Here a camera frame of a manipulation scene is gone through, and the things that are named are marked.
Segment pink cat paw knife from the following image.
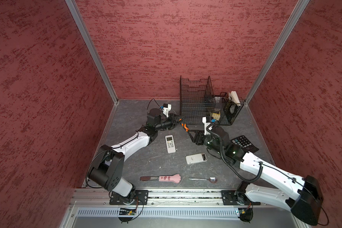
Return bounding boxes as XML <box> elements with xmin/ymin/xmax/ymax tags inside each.
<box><xmin>140</xmin><ymin>174</ymin><xmax>181</xmax><ymax>184</ymax></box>

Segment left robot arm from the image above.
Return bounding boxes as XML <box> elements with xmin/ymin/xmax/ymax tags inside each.
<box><xmin>86</xmin><ymin>113</ymin><xmax>183</xmax><ymax>200</ymax></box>

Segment orange black screwdriver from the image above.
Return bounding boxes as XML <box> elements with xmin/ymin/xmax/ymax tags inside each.
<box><xmin>179</xmin><ymin>118</ymin><xmax>190</xmax><ymax>132</ymax></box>

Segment yellow sponge in basket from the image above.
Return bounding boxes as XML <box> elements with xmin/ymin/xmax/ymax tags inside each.
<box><xmin>211</xmin><ymin>112</ymin><xmax>221</xmax><ymax>121</ymax></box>

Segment metal spoon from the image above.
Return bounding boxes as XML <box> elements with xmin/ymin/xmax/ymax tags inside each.
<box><xmin>189</xmin><ymin>177</ymin><xmax>218</xmax><ymax>183</ymax></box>

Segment black wire basket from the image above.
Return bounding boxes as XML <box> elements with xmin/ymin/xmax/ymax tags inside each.
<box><xmin>180</xmin><ymin>77</ymin><xmax>244</xmax><ymax>125</ymax></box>

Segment white papers in basket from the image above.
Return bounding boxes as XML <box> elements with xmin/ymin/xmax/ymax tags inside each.
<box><xmin>228</xmin><ymin>91</ymin><xmax>241</xmax><ymax>105</ymax></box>

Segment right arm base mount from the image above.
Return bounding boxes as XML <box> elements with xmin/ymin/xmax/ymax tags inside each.
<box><xmin>220</xmin><ymin>190</ymin><xmax>261</xmax><ymax>206</ymax></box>

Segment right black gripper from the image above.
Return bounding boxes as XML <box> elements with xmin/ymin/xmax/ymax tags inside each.
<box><xmin>187</xmin><ymin>130</ymin><xmax>224</xmax><ymax>155</ymax></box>

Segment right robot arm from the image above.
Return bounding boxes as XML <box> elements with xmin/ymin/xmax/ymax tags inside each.
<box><xmin>186</xmin><ymin>123</ymin><xmax>324</xmax><ymax>226</ymax></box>

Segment white air conditioner remote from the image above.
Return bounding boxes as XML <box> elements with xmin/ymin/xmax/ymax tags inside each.
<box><xmin>165</xmin><ymin>135</ymin><xmax>176</xmax><ymax>154</ymax></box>

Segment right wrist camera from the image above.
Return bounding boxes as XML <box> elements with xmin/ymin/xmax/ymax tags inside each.
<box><xmin>202</xmin><ymin>116</ymin><xmax>215</xmax><ymax>135</ymax></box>

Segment grey white remote control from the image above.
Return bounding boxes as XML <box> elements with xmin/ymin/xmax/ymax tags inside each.
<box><xmin>185</xmin><ymin>153</ymin><xmax>208</xmax><ymax>165</ymax></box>

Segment aluminium front rail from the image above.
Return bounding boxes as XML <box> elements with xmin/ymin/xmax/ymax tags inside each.
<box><xmin>69</xmin><ymin>187</ymin><xmax>290</xmax><ymax>210</ymax></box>

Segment black calculator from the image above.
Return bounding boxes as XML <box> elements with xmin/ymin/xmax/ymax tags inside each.
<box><xmin>231</xmin><ymin>135</ymin><xmax>259</xmax><ymax>153</ymax></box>

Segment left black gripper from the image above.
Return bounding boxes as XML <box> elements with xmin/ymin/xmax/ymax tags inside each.
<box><xmin>155</xmin><ymin>113</ymin><xmax>185</xmax><ymax>131</ymax></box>

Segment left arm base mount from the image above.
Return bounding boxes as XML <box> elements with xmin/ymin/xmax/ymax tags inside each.
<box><xmin>109</xmin><ymin>190</ymin><xmax>149</xmax><ymax>206</ymax></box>

